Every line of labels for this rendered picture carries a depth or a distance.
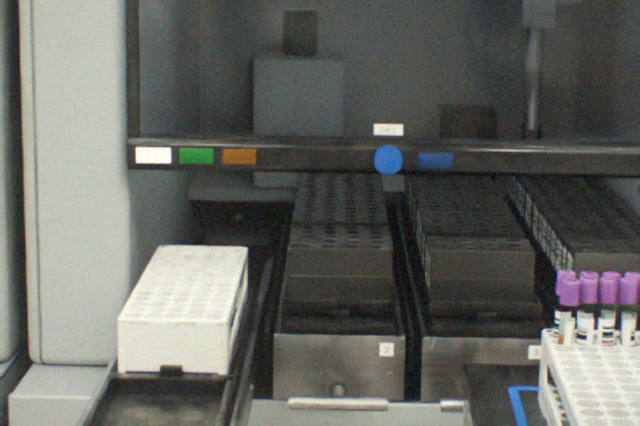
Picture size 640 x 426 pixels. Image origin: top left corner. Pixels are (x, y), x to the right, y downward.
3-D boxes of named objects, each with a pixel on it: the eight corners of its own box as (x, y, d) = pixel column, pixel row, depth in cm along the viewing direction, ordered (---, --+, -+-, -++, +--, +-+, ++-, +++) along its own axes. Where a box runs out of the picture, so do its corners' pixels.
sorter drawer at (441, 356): (392, 249, 205) (393, 192, 203) (482, 251, 205) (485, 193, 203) (421, 418, 134) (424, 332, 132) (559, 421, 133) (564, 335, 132)
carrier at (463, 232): (521, 280, 154) (523, 229, 153) (523, 284, 152) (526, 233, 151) (420, 277, 154) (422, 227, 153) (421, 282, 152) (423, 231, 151)
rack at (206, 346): (159, 298, 151) (159, 244, 149) (248, 300, 150) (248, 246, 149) (117, 385, 121) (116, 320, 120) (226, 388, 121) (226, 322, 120)
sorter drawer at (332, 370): (292, 247, 205) (293, 190, 203) (383, 249, 205) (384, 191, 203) (269, 415, 134) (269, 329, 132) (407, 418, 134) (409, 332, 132)
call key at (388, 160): (373, 173, 140) (373, 144, 139) (402, 173, 140) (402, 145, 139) (373, 175, 138) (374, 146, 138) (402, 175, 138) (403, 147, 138)
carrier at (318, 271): (391, 298, 146) (393, 244, 144) (392, 303, 144) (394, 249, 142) (285, 296, 146) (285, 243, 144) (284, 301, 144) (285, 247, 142)
